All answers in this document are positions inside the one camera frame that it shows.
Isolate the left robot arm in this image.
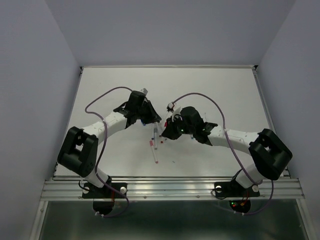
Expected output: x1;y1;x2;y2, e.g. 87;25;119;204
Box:
57;88;162;197

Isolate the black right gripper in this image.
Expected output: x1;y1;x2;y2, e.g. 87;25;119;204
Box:
160;115;195;141

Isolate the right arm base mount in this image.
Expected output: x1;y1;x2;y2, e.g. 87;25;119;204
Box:
211;177;260;215

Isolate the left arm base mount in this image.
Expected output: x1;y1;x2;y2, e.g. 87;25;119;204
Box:
78;181;128;218

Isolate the navy blue marker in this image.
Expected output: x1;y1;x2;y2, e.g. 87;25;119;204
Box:
151;125;158;141

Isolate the pink marker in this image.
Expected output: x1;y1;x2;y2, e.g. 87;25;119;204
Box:
149;140;159;164

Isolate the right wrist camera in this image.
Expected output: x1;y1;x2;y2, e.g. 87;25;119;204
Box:
166;102;181;121

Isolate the aluminium front rail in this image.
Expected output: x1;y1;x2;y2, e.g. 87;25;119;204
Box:
40;177;305;202

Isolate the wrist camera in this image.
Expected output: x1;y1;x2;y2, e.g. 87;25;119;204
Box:
166;102;181;121
140;88;148;96

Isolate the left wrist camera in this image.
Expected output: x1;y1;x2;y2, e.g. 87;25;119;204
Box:
140;88;148;96

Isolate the grey marker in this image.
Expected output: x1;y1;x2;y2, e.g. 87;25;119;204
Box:
153;126;158;150

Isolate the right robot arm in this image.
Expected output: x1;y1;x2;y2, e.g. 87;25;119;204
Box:
162;103;293;195

